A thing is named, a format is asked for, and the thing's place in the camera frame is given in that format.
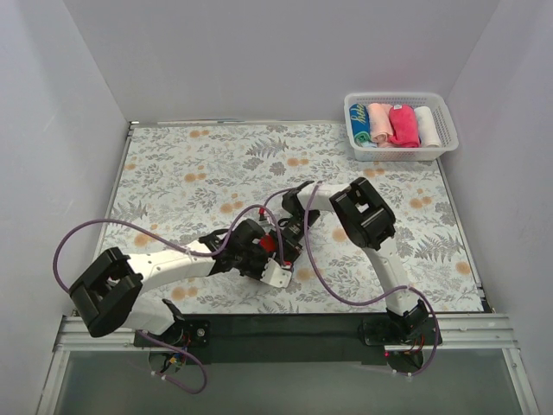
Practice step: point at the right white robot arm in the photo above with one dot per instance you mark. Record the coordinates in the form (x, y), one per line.
(369, 223)

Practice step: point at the red blue towel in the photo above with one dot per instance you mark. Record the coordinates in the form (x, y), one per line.
(268, 243)

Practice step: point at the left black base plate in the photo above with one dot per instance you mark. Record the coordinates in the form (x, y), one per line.
(193, 333)

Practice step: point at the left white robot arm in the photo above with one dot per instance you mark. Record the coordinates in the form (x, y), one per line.
(109, 294)

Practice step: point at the light blue folded towel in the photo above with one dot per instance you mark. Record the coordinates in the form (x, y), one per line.
(368, 145)

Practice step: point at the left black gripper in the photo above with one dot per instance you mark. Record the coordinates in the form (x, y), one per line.
(268, 258)

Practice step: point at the floral table mat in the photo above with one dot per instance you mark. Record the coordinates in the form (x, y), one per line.
(180, 183)

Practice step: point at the blue printed rolled towel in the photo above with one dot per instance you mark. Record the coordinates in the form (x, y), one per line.
(360, 123)

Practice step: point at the peach rolled towel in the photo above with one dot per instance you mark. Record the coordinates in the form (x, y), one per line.
(379, 122)

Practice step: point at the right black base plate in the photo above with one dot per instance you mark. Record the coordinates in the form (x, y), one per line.
(380, 330)

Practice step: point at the pink red towel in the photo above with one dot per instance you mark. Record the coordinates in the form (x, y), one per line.
(405, 127)

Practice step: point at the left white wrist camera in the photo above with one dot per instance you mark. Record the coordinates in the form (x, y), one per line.
(276, 276)

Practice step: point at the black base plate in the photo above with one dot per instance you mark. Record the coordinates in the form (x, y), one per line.
(193, 333)
(380, 330)

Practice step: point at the aluminium frame rail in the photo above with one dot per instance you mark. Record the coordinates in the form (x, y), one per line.
(92, 375)

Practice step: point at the white plastic basket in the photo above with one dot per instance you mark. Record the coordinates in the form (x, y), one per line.
(444, 124)

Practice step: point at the white rolled towel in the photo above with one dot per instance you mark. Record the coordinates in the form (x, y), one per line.
(427, 131)

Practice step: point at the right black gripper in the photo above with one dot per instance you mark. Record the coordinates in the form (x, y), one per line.
(287, 241)

